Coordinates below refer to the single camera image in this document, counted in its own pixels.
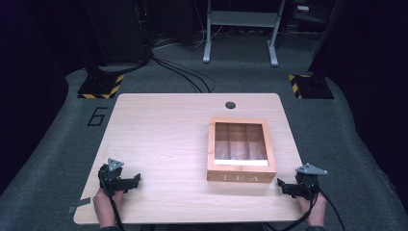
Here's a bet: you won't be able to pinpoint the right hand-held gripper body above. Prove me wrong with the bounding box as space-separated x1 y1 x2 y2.
293 163 329 200

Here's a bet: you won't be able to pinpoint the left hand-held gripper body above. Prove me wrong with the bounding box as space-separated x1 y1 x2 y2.
97 158 130 197

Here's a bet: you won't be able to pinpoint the person's right hand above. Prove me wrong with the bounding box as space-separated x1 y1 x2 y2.
295 192 328 227

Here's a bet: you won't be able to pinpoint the grey tape strip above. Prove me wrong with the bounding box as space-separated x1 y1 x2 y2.
66 196 92 215

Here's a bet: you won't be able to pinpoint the wooden tea box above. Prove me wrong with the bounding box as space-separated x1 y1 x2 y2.
206 116 278 184

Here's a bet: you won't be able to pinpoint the black hazard-striped stand base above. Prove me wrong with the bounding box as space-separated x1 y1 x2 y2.
287 73 335 100
77 73 125 100

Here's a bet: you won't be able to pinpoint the black equipment cabinet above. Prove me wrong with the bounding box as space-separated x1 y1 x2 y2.
81 0 152 66

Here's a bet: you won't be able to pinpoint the white metal stand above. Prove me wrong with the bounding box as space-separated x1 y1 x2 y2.
202 0 287 67

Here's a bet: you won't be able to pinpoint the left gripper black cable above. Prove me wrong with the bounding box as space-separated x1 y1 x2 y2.
109 194 127 231

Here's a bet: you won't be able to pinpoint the black floor cables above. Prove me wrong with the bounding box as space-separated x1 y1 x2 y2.
149 38 217 94

